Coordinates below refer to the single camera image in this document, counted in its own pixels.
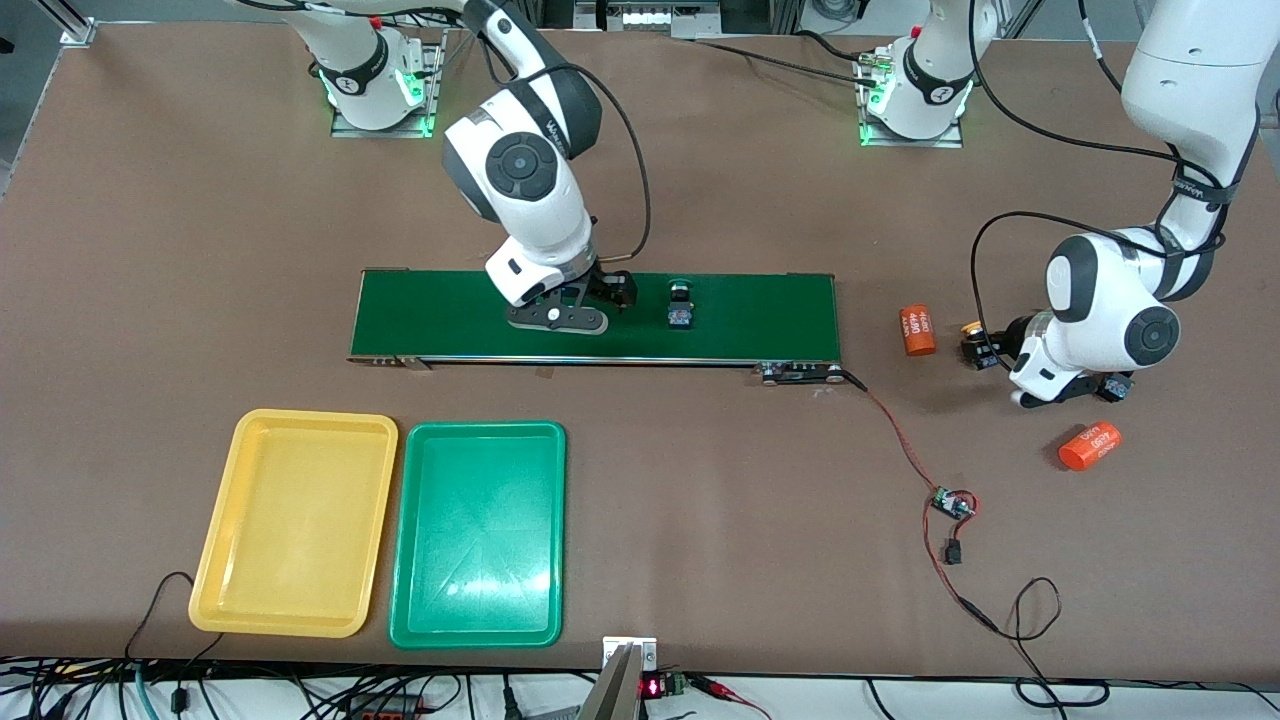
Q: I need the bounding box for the yellow mushroom push button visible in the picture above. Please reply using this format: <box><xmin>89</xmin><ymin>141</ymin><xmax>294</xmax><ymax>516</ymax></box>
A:
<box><xmin>960</xmin><ymin>320</ymin><xmax>1003</xmax><ymax>371</ymax></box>

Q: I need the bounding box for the orange printed cylinder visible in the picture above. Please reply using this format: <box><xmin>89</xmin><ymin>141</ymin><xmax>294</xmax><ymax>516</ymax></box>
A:
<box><xmin>898</xmin><ymin>304</ymin><xmax>938</xmax><ymax>357</ymax></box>
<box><xmin>1058</xmin><ymin>421</ymin><xmax>1123</xmax><ymax>472</ymax></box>

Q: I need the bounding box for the green conveyor belt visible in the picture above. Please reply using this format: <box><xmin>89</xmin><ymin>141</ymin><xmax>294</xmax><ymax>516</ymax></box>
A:
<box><xmin>347</xmin><ymin>268</ymin><xmax>846</xmax><ymax>386</ymax></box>

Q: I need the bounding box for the green plastic tray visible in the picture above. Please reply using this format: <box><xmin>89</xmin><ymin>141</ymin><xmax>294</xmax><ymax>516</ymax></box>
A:
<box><xmin>388</xmin><ymin>421</ymin><xmax>567</xmax><ymax>650</ymax></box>

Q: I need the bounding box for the aluminium equipment rack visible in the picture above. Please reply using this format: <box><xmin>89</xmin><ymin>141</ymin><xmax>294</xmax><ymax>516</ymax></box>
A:
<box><xmin>505</xmin><ymin>0</ymin><xmax>801</xmax><ymax>39</ymax></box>

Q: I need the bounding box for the yellow plastic tray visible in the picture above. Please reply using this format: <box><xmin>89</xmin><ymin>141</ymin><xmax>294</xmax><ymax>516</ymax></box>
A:
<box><xmin>188</xmin><ymin>408</ymin><xmax>400</xmax><ymax>639</ymax></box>

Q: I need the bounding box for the red terminal block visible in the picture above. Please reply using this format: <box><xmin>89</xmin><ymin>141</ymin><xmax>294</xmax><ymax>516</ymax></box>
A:
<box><xmin>345</xmin><ymin>695</ymin><xmax>431</xmax><ymax>720</ymax></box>

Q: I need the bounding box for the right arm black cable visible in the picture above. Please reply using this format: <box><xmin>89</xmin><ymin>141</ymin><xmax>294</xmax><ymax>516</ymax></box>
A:
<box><xmin>478</xmin><ymin>30</ymin><xmax>653</xmax><ymax>266</ymax></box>

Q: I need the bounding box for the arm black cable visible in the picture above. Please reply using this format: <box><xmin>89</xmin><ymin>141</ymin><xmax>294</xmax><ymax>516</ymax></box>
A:
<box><xmin>478</xmin><ymin>30</ymin><xmax>653</xmax><ymax>266</ymax></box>
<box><xmin>968</xmin><ymin>0</ymin><xmax>1259</xmax><ymax>336</ymax></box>

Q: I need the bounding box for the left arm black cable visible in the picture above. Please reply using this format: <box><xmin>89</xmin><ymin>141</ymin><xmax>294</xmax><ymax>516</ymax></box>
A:
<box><xmin>968</xmin><ymin>0</ymin><xmax>1259</xmax><ymax>336</ymax></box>

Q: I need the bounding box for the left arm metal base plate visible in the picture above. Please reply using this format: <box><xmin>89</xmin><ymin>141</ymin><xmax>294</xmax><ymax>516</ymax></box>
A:
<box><xmin>858</xmin><ymin>50</ymin><xmax>966</xmax><ymax>149</ymax></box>

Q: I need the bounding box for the looped black cable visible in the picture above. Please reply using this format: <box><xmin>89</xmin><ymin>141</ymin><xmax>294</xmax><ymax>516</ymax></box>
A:
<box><xmin>985</xmin><ymin>577</ymin><xmax>1111</xmax><ymax>709</ymax></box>

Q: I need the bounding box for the black base power cable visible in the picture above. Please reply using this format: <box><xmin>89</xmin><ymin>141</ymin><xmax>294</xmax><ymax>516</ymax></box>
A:
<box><xmin>690</xmin><ymin>30</ymin><xmax>881</xmax><ymax>89</ymax></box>

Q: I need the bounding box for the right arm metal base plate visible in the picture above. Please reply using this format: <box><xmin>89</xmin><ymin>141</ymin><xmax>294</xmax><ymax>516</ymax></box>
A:
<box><xmin>330</xmin><ymin>30</ymin><xmax>446</xmax><ymax>139</ymax></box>

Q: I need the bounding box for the grey metal camera bracket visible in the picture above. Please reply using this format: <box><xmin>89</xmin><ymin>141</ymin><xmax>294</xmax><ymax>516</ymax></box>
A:
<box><xmin>575</xmin><ymin>636</ymin><xmax>659</xmax><ymax>720</ymax></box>

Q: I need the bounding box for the red probe wire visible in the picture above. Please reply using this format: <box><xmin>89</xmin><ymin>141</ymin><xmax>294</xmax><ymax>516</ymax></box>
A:
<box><xmin>690</xmin><ymin>675</ymin><xmax>771</xmax><ymax>720</ymax></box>

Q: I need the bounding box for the thin black cable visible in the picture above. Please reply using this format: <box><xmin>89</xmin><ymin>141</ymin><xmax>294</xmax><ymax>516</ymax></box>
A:
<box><xmin>125</xmin><ymin>571</ymin><xmax>226</xmax><ymax>663</ymax></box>

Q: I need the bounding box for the aluminium corner post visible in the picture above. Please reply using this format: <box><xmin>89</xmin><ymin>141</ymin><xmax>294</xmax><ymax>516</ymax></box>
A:
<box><xmin>40</xmin><ymin>0</ymin><xmax>98</xmax><ymax>48</ymax></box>

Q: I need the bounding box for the tangled cable bundle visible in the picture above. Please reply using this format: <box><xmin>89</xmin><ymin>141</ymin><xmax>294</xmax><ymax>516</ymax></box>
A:
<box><xmin>0</xmin><ymin>655</ymin><xmax>601</xmax><ymax>720</ymax></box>

